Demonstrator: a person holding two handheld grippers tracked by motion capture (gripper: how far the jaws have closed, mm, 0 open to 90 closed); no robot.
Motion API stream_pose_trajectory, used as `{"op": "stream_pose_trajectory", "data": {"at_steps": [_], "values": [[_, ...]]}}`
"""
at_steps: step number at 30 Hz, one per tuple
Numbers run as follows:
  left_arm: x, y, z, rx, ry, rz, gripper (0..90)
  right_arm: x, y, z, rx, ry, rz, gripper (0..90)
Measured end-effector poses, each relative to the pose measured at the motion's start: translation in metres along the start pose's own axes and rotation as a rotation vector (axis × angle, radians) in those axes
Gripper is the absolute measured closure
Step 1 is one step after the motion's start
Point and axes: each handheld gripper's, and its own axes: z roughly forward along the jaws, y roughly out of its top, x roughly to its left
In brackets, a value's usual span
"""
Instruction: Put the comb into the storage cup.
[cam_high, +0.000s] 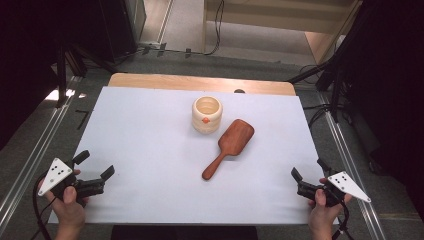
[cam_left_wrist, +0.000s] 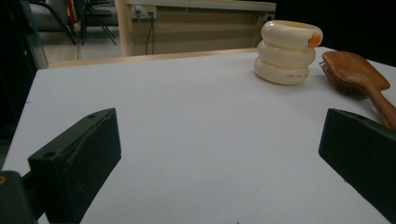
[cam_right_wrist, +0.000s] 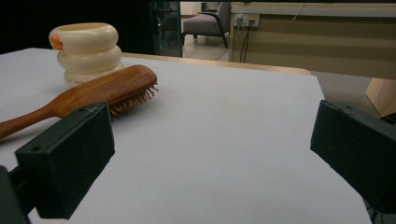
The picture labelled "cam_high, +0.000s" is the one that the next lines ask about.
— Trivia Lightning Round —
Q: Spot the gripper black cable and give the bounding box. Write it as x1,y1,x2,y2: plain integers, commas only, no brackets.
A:
31,173,54,240
331,199,356,240

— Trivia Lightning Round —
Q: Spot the black floor cable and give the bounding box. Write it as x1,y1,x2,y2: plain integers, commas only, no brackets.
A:
301,103,334,129

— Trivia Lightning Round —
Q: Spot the black metal stand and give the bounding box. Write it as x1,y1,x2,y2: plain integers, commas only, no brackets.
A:
288,6,371,124
54,39,119,109

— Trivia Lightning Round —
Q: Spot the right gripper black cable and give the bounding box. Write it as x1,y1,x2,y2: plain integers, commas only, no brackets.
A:
331,199,356,240

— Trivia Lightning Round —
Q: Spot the brown wooden hairbrush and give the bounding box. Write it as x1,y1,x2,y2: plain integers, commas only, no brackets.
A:
201,118,256,181

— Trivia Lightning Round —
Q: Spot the white work mat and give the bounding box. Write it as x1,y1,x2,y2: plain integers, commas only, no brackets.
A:
48,86,339,225

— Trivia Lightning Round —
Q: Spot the cream ribbed cup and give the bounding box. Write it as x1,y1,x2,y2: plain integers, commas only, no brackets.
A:
191,95,224,135

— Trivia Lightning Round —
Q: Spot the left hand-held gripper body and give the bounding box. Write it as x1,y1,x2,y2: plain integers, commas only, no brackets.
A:
37,157,106,205

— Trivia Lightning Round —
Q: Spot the person's right hand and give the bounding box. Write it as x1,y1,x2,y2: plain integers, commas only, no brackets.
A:
308,188,353,232

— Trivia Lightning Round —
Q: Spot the hanging black cable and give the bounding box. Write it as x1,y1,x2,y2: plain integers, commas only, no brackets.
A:
203,0,225,56

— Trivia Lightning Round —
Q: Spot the light wooden table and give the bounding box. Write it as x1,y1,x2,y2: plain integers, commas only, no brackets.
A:
108,73,297,97

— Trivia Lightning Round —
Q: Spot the black cabinet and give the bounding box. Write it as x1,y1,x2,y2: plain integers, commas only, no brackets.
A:
99,0,148,63

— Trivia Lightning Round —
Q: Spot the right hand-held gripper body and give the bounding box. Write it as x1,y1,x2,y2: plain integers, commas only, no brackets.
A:
297,171,372,208

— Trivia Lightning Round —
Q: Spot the person's dark clothing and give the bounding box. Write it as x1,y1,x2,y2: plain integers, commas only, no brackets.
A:
110,225,258,240

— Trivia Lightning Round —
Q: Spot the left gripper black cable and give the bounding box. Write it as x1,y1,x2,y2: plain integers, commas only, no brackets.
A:
31,173,54,240

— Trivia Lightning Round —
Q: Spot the person's left hand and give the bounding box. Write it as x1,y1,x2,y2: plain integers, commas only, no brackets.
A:
44,186,90,232

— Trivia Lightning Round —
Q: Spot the black curtain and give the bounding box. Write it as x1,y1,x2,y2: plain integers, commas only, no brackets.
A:
0,0,111,151
343,0,424,221

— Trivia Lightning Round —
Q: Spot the light wooden shelf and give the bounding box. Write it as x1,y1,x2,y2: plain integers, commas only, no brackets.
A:
203,0,363,66

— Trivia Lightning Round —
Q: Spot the metal floor rail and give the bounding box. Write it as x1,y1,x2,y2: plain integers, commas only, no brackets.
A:
316,91,388,240
0,76,83,231

